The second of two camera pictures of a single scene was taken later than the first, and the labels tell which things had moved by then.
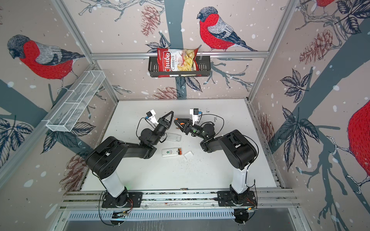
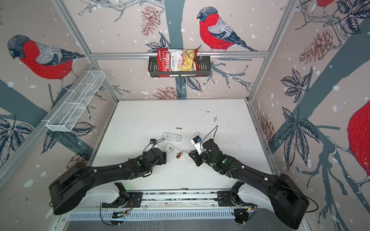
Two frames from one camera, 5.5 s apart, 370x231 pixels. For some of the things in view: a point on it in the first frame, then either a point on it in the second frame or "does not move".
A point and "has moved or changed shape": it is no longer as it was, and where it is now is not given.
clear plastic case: [174, 137] does not move
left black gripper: [162, 121] -> [161, 160]
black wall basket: [204, 68] does not move
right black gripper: [178, 123] -> [196, 158]
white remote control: [172, 152] has moved or changed shape
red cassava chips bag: [173, 60] does not move
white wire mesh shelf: [74, 101] does not move
